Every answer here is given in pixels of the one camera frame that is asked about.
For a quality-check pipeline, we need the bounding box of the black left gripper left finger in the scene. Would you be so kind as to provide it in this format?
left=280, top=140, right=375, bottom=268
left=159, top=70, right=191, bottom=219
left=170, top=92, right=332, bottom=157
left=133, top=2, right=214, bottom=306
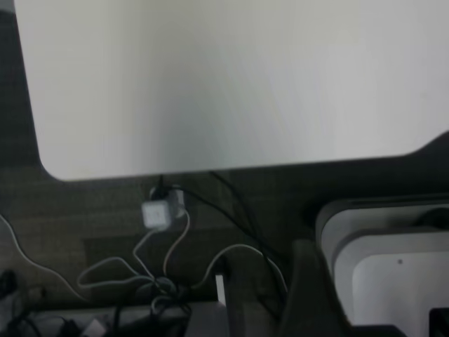
left=215, top=248, right=282, bottom=337

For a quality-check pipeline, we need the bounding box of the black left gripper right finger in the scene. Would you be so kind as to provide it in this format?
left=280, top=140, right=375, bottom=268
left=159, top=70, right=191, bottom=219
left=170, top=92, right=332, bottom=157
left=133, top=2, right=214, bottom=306
left=280, top=238, right=351, bottom=337

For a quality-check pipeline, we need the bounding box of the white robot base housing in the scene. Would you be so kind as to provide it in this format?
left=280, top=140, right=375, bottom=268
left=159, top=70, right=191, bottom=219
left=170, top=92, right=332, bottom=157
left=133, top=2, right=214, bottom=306
left=314, top=196, right=449, bottom=337

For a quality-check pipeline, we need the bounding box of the white plug socket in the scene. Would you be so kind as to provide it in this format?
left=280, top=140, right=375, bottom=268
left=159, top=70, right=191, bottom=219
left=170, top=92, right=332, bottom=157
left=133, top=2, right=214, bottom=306
left=149, top=185, right=186, bottom=219

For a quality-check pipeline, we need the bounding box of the white cube power adapter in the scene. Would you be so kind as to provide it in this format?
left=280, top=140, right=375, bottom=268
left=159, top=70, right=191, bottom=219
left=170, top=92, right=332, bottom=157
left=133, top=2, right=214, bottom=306
left=141, top=199, right=173, bottom=232

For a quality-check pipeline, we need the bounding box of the white cable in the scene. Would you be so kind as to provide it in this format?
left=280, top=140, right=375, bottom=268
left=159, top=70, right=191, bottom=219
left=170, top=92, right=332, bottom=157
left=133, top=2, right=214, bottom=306
left=76, top=227, right=157, bottom=292
left=191, top=244, right=289, bottom=293
left=162, top=209, right=192, bottom=292
left=0, top=213, right=88, bottom=303

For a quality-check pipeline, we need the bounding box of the black cable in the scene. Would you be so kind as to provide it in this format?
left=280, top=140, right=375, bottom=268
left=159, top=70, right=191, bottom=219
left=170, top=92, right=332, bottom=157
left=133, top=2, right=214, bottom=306
left=159, top=174, right=262, bottom=249
left=209, top=170, right=283, bottom=319

